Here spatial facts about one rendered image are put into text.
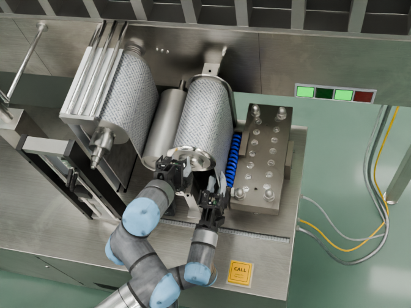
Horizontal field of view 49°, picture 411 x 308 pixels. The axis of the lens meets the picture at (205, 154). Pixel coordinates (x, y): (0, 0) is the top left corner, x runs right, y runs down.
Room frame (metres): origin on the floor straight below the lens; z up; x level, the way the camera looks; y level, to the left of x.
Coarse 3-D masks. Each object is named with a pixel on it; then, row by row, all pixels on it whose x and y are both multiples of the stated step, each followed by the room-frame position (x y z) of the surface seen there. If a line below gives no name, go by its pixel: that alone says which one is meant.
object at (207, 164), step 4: (196, 80) 0.90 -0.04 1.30; (212, 80) 0.88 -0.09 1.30; (176, 152) 0.67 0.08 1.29; (180, 152) 0.67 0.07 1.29; (184, 152) 0.66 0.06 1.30; (188, 152) 0.65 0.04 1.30; (192, 152) 0.65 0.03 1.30; (196, 152) 0.64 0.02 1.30; (176, 156) 0.67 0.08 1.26; (200, 156) 0.64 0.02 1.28; (204, 156) 0.63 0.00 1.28; (204, 160) 0.64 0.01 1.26; (208, 160) 0.63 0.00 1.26; (204, 164) 0.64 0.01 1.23; (208, 164) 0.63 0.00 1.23; (204, 168) 0.64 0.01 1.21
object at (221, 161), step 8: (224, 128) 0.77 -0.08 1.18; (232, 128) 0.84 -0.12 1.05; (224, 136) 0.76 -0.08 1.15; (232, 136) 0.83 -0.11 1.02; (224, 144) 0.74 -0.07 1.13; (224, 152) 0.73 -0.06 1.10; (216, 160) 0.66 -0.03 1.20; (224, 160) 0.72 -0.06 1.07; (216, 168) 0.64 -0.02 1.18; (224, 168) 0.70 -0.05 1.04
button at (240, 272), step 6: (234, 264) 0.41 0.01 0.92; (240, 264) 0.41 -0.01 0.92; (246, 264) 0.40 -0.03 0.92; (234, 270) 0.39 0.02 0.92; (240, 270) 0.39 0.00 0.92; (246, 270) 0.38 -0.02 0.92; (228, 276) 0.38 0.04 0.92; (234, 276) 0.37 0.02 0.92; (240, 276) 0.37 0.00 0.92; (246, 276) 0.36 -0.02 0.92; (234, 282) 0.36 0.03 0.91; (240, 282) 0.35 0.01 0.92; (246, 282) 0.34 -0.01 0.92
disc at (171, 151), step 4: (172, 148) 0.68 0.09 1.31; (176, 148) 0.67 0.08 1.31; (180, 148) 0.67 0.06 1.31; (184, 148) 0.66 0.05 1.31; (188, 148) 0.65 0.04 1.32; (192, 148) 0.65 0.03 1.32; (196, 148) 0.65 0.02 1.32; (168, 152) 0.69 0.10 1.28; (172, 152) 0.68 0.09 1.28; (200, 152) 0.64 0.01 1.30; (204, 152) 0.64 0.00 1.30; (208, 156) 0.63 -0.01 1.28; (212, 156) 0.63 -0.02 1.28; (212, 160) 0.63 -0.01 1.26; (212, 164) 0.63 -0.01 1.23; (208, 168) 0.64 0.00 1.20; (212, 168) 0.63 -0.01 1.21
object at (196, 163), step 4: (180, 156) 0.66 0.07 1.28; (184, 156) 0.65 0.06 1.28; (192, 156) 0.64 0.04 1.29; (196, 156) 0.64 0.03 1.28; (180, 160) 0.65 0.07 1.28; (192, 160) 0.63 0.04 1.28; (196, 160) 0.63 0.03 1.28; (200, 160) 0.63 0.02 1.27; (192, 164) 0.64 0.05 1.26; (196, 164) 0.63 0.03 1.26; (200, 164) 0.62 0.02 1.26; (192, 168) 0.64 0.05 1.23; (196, 168) 0.63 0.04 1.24; (200, 168) 0.63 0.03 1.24
